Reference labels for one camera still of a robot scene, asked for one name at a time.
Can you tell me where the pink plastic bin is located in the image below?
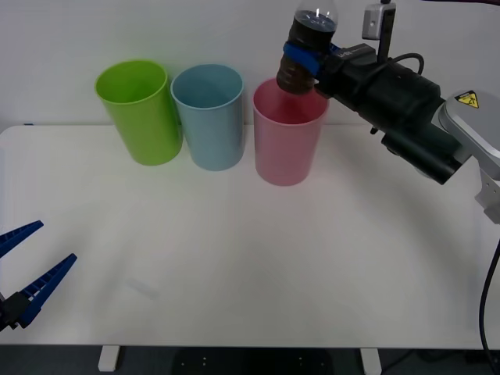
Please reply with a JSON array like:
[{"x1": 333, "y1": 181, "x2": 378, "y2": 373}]
[{"x1": 252, "y1": 77, "x2": 329, "y2": 188}]

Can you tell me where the pale blue plastic bin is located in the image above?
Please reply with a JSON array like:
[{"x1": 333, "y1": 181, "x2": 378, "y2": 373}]
[{"x1": 170, "y1": 64, "x2": 246, "y2": 172}]

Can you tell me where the black cable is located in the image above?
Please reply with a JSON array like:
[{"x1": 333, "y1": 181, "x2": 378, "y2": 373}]
[{"x1": 479, "y1": 238, "x2": 500, "y2": 352}]

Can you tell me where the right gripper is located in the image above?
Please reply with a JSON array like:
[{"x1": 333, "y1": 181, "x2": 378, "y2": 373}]
[{"x1": 283, "y1": 42, "x2": 445, "y2": 134}]

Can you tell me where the dark drink plastic bottle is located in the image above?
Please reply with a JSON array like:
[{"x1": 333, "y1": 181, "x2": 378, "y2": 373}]
[{"x1": 275, "y1": 0, "x2": 340, "y2": 96}]

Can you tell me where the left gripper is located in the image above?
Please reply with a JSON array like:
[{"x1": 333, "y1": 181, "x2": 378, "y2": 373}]
[{"x1": 0, "y1": 220, "x2": 78, "y2": 332}]

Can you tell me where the green plastic bin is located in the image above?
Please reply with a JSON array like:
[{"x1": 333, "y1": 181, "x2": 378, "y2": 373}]
[{"x1": 94, "y1": 59, "x2": 184, "y2": 167}]

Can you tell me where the white table leg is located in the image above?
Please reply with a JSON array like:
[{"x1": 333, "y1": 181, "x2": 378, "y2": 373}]
[
  {"x1": 97, "y1": 346, "x2": 120, "y2": 373},
  {"x1": 359, "y1": 347, "x2": 382, "y2": 375}
]

